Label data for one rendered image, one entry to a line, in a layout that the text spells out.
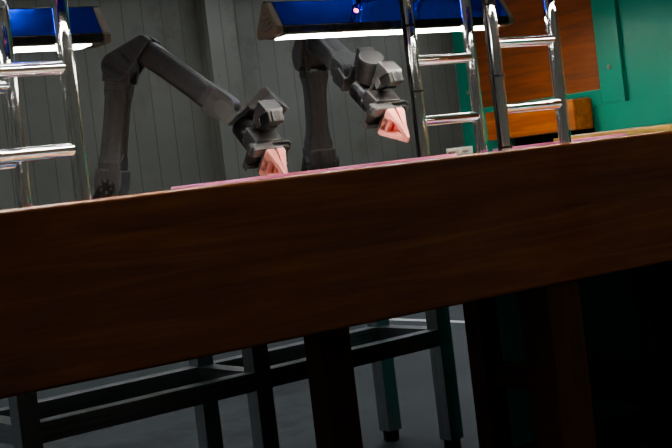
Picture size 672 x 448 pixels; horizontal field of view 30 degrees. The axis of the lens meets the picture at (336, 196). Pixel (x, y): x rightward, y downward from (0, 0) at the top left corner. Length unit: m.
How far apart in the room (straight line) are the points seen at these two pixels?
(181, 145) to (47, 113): 1.32
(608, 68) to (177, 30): 8.96
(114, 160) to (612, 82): 1.11
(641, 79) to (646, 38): 0.09
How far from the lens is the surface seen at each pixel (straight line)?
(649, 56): 2.80
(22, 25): 2.25
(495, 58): 2.29
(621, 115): 2.85
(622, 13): 2.85
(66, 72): 1.85
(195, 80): 2.75
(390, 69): 2.73
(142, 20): 11.44
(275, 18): 2.48
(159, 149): 11.35
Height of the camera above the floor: 0.77
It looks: 1 degrees down
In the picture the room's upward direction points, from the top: 7 degrees counter-clockwise
